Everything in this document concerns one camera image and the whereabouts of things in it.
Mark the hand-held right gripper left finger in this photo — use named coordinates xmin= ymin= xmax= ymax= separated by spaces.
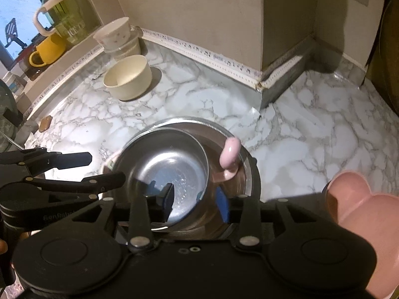
xmin=84 ymin=182 xmax=176 ymax=251

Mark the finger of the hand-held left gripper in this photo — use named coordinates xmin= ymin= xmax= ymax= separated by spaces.
xmin=0 ymin=171 xmax=126 ymax=208
xmin=0 ymin=148 xmax=93 ymax=177

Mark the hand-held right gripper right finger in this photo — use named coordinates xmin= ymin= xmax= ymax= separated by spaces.
xmin=216 ymin=187 xmax=310 ymax=250

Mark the large steel bowl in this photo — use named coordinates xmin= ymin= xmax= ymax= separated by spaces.
xmin=123 ymin=116 xmax=262 ymax=241

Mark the small brown object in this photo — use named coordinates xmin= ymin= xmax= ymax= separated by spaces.
xmin=38 ymin=115 xmax=53 ymax=132

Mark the dark glass jar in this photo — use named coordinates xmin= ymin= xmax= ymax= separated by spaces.
xmin=0 ymin=79 xmax=24 ymax=141

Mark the small white bottle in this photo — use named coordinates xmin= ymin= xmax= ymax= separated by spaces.
xmin=2 ymin=71 xmax=24 ymax=98

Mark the cream bowl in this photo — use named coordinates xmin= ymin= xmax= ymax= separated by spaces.
xmin=102 ymin=54 xmax=153 ymax=101

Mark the yellow mug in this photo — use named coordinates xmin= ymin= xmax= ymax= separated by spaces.
xmin=29 ymin=34 xmax=67 ymax=68

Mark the cream cup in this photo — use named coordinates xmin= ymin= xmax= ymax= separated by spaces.
xmin=112 ymin=31 xmax=143 ymax=63

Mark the white floral cup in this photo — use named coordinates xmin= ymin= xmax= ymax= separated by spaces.
xmin=93 ymin=17 xmax=132 ymax=53

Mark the black slotted spatula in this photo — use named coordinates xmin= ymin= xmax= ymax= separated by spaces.
xmin=4 ymin=18 xmax=26 ymax=49

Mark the green glass pitcher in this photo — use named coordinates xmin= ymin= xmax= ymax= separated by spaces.
xmin=32 ymin=0 xmax=87 ymax=47

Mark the brown wooden board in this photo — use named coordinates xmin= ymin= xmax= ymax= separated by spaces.
xmin=364 ymin=0 xmax=399 ymax=116

